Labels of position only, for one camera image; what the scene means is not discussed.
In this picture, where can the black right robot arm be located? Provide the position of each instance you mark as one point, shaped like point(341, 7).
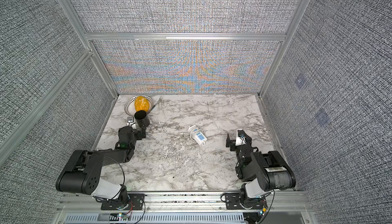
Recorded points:
point(260, 173)

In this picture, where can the silver fork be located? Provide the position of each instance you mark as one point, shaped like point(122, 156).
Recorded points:
point(157, 103)

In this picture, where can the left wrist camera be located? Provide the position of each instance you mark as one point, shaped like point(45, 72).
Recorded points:
point(130, 121)

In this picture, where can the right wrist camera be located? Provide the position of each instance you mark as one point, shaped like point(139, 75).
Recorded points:
point(240, 138)

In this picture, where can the white patterned bowl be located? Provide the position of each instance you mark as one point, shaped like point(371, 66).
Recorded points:
point(129, 106)

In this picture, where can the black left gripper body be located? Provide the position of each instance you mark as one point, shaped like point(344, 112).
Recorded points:
point(139, 135)

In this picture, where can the yellow mesh sponge ball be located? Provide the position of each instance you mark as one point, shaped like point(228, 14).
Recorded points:
point(141, 104)

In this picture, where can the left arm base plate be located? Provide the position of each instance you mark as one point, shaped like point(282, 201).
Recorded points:
point(133, 201)

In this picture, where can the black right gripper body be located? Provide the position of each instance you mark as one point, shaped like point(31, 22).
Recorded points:
point(234, 147)

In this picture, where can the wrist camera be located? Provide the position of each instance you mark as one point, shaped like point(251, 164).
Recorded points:
point(130, 121)
point(240, 138)

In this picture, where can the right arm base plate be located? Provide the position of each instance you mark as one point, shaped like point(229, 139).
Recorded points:
point(239, 201)

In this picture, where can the aluminium rail frame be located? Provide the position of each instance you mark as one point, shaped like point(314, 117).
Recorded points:
point(287, 207)

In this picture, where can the grey slotted cable duct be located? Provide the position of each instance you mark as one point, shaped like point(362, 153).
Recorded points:
point(156, 218)

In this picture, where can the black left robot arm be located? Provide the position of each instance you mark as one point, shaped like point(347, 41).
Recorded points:
point(82, 173)

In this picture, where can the black cup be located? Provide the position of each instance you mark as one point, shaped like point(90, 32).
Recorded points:
point(142, 119)

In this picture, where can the white blue power strip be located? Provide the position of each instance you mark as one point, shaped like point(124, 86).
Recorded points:
point(197, 135)

